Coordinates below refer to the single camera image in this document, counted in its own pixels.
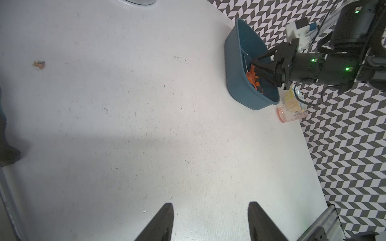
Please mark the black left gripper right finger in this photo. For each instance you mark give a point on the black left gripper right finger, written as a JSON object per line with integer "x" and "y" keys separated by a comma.
{"x": 261, "y": 227}

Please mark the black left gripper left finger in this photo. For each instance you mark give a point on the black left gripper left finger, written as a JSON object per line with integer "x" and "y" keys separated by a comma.
{"x": 160, "y": 227}

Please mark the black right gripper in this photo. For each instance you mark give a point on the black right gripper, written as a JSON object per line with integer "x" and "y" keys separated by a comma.
{"x": 294, "y": 66}

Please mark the black orange collar screwdriver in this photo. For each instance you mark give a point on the black orange collar screwdriver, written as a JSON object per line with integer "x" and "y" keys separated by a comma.
{"x": 254, "y": 79}

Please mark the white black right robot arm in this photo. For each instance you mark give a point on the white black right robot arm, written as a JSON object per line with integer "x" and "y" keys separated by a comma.
{"x": 352, "y": 52}

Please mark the teal plastic storage box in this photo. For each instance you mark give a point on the teal plastic storage box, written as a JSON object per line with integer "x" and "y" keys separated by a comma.
{"x": 241, "y": 45}

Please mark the pink transparent plastic cup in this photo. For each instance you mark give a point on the pink transparent plastic cup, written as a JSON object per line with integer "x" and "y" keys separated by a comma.
{"x": 291, "y": 111}

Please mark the chrome glass holder stand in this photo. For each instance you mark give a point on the chrome glass holder stand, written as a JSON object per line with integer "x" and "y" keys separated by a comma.
{"x": 141, "y": 2}

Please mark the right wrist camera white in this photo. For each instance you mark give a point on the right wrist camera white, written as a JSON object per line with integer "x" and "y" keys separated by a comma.
{"x": 303, "y": 30}

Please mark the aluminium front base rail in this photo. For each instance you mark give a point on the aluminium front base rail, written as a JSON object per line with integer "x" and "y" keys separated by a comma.
{"x": 327, "y": 227}

